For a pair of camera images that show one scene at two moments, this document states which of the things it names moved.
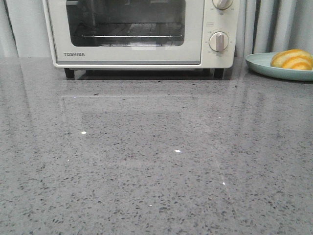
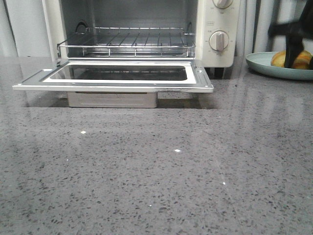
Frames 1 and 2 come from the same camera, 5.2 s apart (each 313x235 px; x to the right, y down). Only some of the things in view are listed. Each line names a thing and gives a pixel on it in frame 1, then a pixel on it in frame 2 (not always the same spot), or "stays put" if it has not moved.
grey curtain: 265,26 stays put
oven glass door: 126,32 -> 149,76
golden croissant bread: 293,58 stays put
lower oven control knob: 218,41 stays put
